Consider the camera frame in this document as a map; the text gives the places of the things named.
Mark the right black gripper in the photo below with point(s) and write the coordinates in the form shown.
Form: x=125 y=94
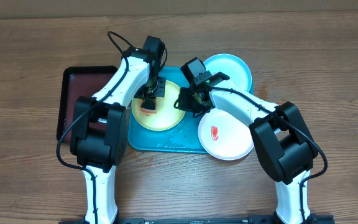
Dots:
x=190 y=106

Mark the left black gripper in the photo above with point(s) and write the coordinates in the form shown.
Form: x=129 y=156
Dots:
x=160 y=93

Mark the yellow-green plate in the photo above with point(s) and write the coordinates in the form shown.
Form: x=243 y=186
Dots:
x=165 y=116

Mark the white plate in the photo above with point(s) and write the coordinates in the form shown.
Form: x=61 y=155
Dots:
x=223 y=136

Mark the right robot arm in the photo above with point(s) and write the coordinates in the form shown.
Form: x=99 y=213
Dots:
x=282 y=140

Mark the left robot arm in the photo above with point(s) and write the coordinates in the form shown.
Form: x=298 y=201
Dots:
x=99 y=127

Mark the black rectangular tray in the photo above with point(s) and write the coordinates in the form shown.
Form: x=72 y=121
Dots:
x=76 y=82

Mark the light blue plate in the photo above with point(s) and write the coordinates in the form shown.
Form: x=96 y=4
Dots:
x=232 y=66

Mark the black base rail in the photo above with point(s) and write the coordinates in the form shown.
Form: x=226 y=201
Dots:
x=255 y=219

